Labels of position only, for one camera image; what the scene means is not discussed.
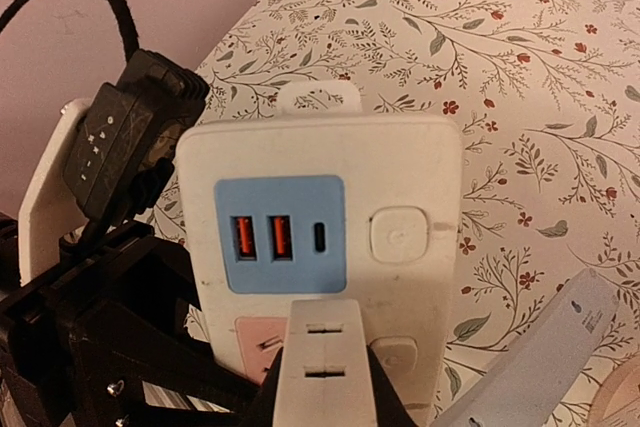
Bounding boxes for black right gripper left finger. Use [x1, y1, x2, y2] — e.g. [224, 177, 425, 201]
[244, 348, 284, 427]

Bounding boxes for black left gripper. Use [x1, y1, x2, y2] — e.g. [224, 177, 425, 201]
[1, 222, 258, 426]

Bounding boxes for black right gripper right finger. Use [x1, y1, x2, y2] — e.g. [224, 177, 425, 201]
[367, 346, 415, 427]

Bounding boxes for white plug adapter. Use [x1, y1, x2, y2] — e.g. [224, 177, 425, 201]
[273, 299, 378, 427]

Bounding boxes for white multicolour power strip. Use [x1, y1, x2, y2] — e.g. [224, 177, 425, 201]
[176, 81, 463, 425]

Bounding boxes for round pink socket base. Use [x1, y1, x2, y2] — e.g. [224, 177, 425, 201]
[586, 356, 640, 427]

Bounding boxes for light blue power strip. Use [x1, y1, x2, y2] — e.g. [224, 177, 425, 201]
[432, 268, 619, 427]

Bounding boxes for floral patterned table mat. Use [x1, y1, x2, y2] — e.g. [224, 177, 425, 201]
[149, 0, 640, 427]

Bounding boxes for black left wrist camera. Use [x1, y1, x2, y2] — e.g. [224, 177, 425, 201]
[63, 49, 210, 222]

